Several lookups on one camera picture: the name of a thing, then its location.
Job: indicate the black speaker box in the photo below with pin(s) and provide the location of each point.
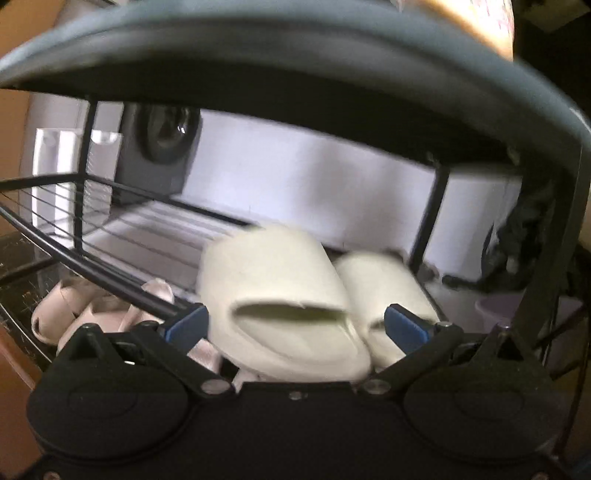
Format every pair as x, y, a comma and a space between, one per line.
161, 138

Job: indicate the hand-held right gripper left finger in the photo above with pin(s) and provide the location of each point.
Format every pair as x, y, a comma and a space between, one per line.
189, 321

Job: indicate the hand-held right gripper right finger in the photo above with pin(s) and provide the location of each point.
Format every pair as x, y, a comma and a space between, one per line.
408, 325

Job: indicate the large cream slide slipper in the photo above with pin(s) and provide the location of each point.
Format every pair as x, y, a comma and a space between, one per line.
277, 277

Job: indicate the pale pink slipper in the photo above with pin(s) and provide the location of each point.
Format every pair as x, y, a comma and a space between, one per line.
157, 291
55, 309

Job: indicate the purple basin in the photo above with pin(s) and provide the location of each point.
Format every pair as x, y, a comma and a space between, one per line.
496, 308

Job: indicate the white box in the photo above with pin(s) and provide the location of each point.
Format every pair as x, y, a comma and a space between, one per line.
48, 184

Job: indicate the brown board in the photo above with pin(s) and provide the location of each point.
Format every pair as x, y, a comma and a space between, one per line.
14, 138

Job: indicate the black fuzzy object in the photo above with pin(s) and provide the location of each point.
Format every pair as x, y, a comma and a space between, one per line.
521, 230

